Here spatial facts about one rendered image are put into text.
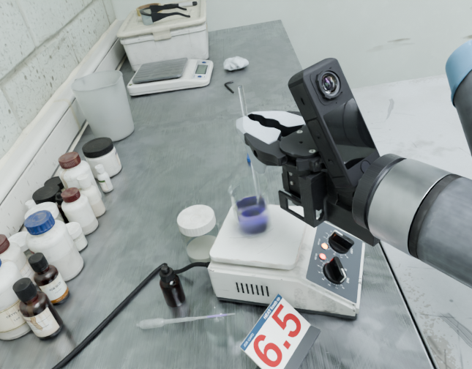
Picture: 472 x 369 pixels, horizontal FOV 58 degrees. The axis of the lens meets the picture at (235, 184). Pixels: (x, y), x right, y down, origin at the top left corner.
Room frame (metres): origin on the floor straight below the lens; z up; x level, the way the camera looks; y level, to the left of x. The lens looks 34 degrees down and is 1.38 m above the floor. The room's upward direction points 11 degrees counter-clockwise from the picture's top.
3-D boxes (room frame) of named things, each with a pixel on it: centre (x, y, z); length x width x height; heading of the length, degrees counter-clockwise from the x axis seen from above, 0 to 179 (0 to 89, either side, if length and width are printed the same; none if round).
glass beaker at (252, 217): (0.47, -0.02, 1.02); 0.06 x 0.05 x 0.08; 134
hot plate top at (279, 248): (0.46, -0.02, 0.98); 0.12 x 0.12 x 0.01; 67
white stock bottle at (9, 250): (0.53, 0.38, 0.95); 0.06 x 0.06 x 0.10
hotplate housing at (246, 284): (0.45, -0.05, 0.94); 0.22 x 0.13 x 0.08; 67
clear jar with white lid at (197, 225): (0.53, 0.07, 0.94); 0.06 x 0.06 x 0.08
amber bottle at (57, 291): (0.49, 0.31, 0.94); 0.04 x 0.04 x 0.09
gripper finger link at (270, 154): (0.38, -0.05, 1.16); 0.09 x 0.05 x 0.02; 33
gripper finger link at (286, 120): (0.44, -0.06, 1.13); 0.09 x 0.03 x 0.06; 30
